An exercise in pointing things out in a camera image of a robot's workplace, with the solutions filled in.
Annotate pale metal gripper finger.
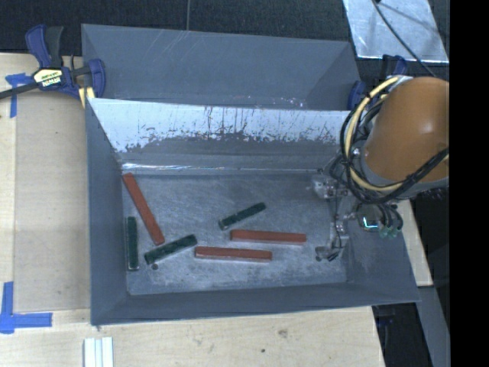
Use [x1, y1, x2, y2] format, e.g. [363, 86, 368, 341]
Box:
[335, 196, 361, 226]
[309, 174, 348, 200]

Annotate red-brown flat block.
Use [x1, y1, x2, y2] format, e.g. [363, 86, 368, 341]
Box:
[193, 245, 274, 264]
[121, 172, 167, 247]
[229, 228, 308, 246]

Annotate dark green flat block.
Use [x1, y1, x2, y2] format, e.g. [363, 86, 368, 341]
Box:
[143, 233, 199, 265]
[125, 216, 141, 272]
[217, 201, 267, 231]

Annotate grey metal bin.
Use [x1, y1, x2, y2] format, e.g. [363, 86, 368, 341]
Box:
[80, 24, 422, 326]

